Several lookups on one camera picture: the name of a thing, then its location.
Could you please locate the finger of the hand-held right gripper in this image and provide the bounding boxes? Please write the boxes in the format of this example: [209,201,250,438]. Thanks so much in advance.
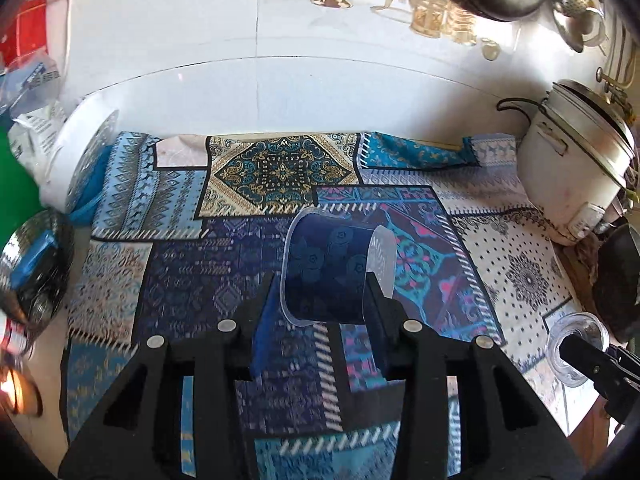
[559,334,640,411]

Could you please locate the blue patterned tablecloth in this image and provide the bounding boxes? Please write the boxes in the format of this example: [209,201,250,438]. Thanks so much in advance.
[60,130,586,480]

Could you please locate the white rice cooker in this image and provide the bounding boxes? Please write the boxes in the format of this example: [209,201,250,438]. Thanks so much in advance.
[497,79,638,247]

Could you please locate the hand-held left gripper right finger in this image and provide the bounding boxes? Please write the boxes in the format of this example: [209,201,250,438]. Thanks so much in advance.
[364,271,586,480]

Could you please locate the blue towel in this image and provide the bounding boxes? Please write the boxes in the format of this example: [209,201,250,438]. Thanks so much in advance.
[67,150,113,226]

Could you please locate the small clear round container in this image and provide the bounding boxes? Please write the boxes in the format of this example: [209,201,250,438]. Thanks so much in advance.
[546,312,610,387]

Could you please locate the white pill jar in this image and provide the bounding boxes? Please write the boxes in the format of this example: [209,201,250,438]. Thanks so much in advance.
[0,317,31,356]

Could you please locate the metal ladle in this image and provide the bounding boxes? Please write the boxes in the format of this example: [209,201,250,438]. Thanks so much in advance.
[552,10,588,53]

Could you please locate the green countertop appliance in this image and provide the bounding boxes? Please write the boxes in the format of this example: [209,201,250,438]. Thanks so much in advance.
[0,125,46,241]

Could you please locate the white and blue flour bag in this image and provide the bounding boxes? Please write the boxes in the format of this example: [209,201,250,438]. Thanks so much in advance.
[0,57,68,181]

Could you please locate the wire strainer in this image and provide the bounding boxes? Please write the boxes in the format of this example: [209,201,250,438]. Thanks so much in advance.
[580,7,607,48]

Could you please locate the white plastic basin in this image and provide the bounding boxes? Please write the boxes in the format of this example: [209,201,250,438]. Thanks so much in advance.
[37,94,121,213]

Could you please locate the black pot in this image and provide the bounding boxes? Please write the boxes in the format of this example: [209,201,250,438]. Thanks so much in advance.
[592,222,640,343]

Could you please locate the brass wall faucet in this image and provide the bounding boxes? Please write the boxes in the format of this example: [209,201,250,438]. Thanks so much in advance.
[595,25,640,111]

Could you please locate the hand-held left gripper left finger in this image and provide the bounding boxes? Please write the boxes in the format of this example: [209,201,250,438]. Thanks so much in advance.
[57,270,276,480]

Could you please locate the clear plastic tub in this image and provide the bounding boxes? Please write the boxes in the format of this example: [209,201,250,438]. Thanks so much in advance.
[280,207,398,326]

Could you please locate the metal steamer basket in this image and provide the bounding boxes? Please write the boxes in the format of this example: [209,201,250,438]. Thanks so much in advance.
[0,208,76,331]

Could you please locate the candle in glass jar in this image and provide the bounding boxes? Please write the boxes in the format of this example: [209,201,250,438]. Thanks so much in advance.
[0,365,45,418]

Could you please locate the red tin box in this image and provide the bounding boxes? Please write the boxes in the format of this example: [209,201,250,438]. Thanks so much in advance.
[0,0,68,68]

